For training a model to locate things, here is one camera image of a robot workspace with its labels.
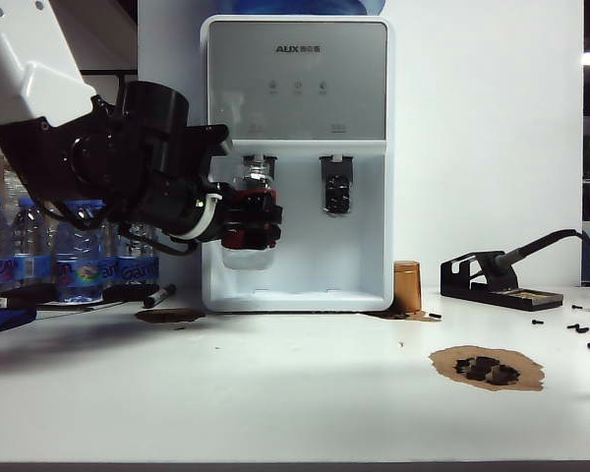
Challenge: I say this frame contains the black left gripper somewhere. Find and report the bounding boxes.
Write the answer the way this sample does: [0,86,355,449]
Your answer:
[125,174,284,250]

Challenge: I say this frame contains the glass bottle with red belts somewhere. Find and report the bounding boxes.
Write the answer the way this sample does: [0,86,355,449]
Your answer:
[220,159,282,271]

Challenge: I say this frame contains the white AUX water dispenser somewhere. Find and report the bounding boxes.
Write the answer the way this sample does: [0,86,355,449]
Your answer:
[200,14,396,315]

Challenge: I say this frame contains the blue dispenser water jug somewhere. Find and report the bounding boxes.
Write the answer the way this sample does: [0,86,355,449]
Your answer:
[219,0,388,17]

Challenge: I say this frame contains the black marker pen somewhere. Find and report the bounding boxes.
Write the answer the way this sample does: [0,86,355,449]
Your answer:
[143,284,177,310]

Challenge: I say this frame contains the copper metal canister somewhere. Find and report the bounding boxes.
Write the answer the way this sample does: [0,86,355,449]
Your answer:
[392,261,423,316]

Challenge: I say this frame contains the blue cloth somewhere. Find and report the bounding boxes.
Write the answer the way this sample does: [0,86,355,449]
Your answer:
[0,294,38,340]

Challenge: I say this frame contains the black soldering iron stand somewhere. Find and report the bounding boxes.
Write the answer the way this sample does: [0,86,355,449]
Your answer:
[440,251,564,312]

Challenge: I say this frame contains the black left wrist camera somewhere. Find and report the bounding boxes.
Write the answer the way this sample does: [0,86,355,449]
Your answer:
[184,123,233,161]

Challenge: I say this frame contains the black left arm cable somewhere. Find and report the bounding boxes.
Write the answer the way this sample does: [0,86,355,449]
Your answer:
[43,196,201,257]

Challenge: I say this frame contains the black soldering iron handle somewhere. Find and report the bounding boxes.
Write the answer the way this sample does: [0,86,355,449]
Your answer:
[486,248,526,276]

